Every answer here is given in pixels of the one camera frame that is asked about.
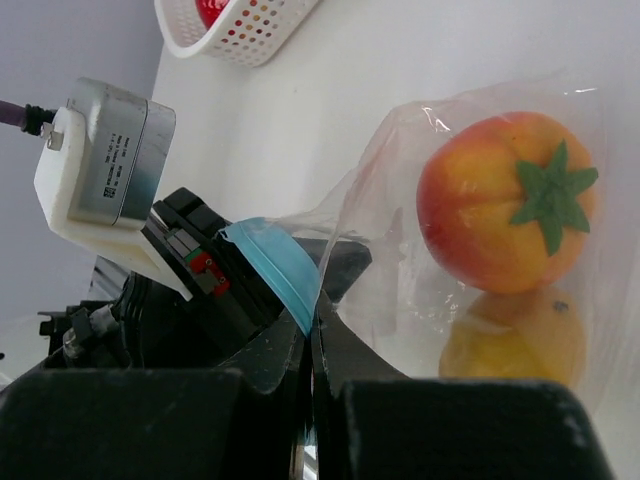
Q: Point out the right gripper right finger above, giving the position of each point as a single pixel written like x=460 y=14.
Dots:
x=373 y=422

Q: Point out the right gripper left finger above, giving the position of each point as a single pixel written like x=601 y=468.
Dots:
x=241 y=420

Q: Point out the clear zip top bag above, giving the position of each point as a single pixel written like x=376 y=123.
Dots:
x=404 y=303

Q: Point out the orange red fake tomato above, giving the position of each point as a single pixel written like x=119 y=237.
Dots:
x=506 y=205

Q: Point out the orange fake food piece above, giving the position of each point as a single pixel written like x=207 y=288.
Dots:
x=536 y=334

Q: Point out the white perforated plastic basket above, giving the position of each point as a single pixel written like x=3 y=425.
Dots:
x=248 y=32

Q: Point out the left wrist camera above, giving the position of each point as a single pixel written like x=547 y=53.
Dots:
x=98 y=175

